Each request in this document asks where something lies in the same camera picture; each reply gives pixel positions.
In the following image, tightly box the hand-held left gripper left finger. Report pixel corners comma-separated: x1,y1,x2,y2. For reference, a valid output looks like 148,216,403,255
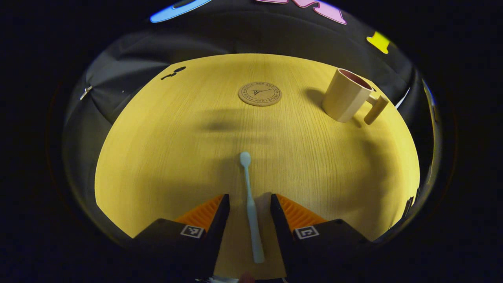
133,193,231,277

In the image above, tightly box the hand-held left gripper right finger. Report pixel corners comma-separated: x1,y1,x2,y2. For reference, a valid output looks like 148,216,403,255
270,193,373,280

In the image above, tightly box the pale green toothbrush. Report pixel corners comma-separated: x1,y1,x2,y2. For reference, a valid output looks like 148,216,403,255
240,151,266,264

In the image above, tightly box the round cork coaster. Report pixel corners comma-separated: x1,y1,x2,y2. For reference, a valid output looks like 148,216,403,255
238,81,283,107

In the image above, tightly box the beige cup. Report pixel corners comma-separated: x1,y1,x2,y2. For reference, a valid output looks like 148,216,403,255
322,68,389,125

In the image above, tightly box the wooden desktop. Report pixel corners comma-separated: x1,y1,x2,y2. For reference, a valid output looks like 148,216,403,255
94,53,421,280

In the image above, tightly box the black backdrop cloth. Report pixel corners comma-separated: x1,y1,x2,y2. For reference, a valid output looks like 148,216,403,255
63,0,441,240

